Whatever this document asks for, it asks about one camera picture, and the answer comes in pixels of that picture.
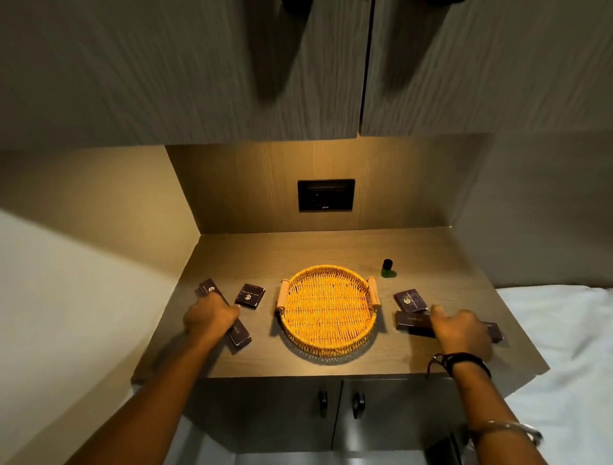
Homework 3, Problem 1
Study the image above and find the person's right hand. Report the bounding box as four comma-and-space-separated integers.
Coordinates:
428, 305, 494, 363

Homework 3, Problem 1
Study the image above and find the person's left hand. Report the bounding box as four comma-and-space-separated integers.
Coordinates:
183, 292, 241, 344

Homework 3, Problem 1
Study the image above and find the long dark brown box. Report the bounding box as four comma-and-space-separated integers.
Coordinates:
198, 278, 253, 349
395, 311, 504, 344

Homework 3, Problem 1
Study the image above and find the person's left forearm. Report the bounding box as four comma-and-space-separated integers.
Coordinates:
66, 332, 227, 465

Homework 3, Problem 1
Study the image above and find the person's right forearm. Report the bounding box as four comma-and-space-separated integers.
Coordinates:
442, 355, 549, 465

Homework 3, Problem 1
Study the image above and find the small dark brown box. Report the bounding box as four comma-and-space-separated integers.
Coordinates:
234, 284, 266, 310
394, 289, 428, 313

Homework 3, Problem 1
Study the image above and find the black wristband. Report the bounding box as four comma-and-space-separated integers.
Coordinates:
426, 352, 492, 380

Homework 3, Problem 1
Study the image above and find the round yellow wicker tray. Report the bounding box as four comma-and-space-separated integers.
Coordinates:
275, 265, 382, 358

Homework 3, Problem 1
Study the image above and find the grey lower cabinet door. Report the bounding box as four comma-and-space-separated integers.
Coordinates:
181, 378, 344, 455
332, 377, 471, 454

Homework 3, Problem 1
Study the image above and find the white bed sheet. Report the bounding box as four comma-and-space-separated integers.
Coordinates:
495, 286, 613, 465

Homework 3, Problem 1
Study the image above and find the grey wood upper cabinet door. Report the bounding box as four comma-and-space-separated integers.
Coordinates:
0, 0, 373, 151
359, 0, 613, 138

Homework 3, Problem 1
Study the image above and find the silver bracelet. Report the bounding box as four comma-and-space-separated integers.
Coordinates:
471, 420, 545, 446

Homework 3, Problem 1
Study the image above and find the black wall socket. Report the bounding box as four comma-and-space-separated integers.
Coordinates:
297, 179, 356, 213

